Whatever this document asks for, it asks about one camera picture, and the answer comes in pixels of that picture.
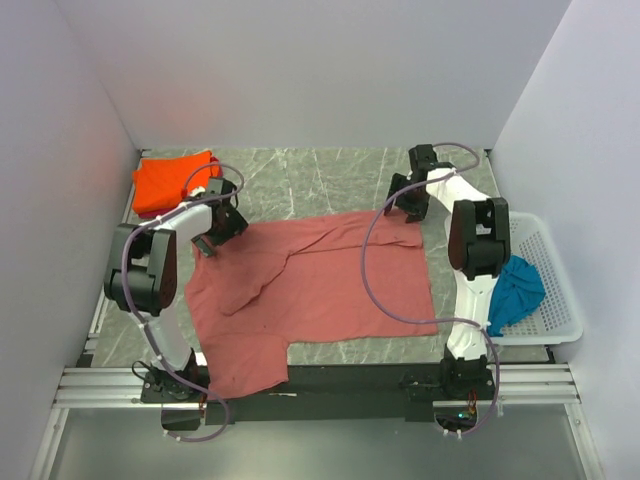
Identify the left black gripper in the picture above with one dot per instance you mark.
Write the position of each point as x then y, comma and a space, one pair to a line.
234, 225

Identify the black base beam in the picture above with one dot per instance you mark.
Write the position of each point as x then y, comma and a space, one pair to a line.
446, 393

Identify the folded orange t shirt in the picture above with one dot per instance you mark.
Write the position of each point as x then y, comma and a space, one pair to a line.
167, 182

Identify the salmon pink t shirt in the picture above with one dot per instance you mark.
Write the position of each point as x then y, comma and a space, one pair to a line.
316, 280

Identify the folded magenta t shirt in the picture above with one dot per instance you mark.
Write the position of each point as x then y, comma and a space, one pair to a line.
150, 214

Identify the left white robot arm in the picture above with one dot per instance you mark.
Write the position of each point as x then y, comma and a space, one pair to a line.
142, 270

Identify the aluminium rail frame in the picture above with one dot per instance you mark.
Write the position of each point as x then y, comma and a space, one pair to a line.
99, 429

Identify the blue t shirt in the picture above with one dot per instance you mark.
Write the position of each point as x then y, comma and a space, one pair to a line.
517, 294

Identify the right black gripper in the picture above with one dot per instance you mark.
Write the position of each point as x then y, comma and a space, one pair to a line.
417, 212

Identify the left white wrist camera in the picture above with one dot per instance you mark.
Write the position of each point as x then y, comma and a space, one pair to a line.
196, 192

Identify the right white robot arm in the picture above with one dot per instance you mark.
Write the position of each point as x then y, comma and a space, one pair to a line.
478, 234

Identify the white plastic basket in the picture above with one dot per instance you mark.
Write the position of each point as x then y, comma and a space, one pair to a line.
557, 319

